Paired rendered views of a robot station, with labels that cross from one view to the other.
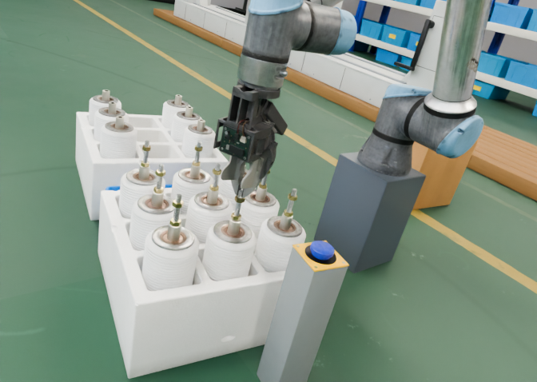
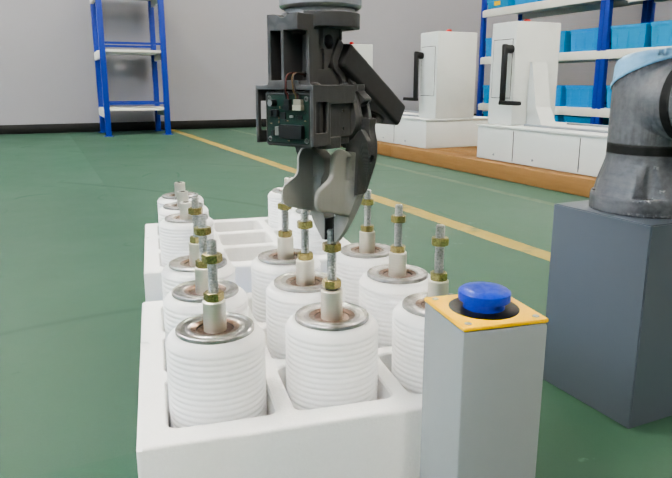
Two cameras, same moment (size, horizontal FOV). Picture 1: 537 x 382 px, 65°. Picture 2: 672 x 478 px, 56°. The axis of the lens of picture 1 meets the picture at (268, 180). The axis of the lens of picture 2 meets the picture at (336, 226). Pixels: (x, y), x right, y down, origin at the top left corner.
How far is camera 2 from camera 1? 28 cm
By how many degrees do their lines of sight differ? 20
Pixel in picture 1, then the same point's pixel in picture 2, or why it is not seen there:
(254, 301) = (389, 453)
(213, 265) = (299, 382)
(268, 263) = (414, 378)
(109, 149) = (172, 251)
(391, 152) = (648, 174)
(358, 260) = (631, 400)
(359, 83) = not seen: hidden behind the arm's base
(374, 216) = (642, 300)
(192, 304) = (254, 455)
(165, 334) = not seen: outside the picture
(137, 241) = not seen: hidden behind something
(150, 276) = (176, 404)
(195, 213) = (274, 303)
